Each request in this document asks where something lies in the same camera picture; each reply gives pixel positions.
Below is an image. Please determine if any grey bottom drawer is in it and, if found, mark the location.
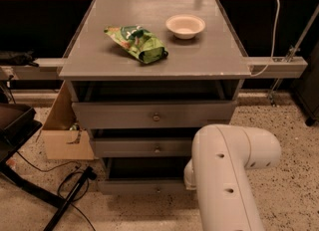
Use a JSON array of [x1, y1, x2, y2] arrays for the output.
[[98, 156, 190, 195]]

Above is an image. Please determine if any cardboard box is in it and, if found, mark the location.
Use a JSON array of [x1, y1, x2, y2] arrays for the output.
[[41, 84, 95, 160]]

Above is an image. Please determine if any grey drawer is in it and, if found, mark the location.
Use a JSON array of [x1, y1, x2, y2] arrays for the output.
[[72, 101, 236, 129], [98, 156, 190, 195], [90, 138, 191, 157]]

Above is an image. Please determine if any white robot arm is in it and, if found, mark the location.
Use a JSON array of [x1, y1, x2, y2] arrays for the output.
[[183, 124, 281, 231]]

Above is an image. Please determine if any black object on rail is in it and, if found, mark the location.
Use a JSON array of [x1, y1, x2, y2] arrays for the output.
[[0, 51, 38, 67]]

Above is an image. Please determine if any black stand with tray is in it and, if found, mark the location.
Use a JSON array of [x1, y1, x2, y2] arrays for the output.
[[0, 103, 97, 231]]

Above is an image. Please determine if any grey top drawer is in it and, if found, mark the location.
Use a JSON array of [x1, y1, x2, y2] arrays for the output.
[[72, 101, 236, 129]]

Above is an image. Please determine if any grey middle drawer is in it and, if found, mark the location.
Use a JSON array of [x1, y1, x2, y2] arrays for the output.
[[90, 138, 191, 157]]

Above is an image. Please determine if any white hanging cable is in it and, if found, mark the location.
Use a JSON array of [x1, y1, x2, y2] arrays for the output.
[[250, 0, 281, 78]]

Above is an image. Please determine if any grey drawer cabinet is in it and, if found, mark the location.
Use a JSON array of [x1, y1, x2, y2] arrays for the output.
[[57, 0, 252, 163]]

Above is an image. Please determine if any dark cabinet at right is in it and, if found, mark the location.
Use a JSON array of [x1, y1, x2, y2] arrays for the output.
[[293, 41, 319, 126]]

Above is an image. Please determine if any green snack bag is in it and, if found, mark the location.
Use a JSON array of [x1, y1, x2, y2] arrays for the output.
[[104, 26, 168, 65]]

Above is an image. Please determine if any black floor cable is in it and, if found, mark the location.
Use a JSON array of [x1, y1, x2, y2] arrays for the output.
[[14, 150, 97, 231]]

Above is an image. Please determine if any white paper bowl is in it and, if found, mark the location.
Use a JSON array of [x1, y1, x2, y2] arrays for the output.
[[165, 14, 205, 40]]

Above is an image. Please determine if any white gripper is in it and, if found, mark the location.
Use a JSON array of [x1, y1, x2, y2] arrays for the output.
[[183, 160, 196, 190]]

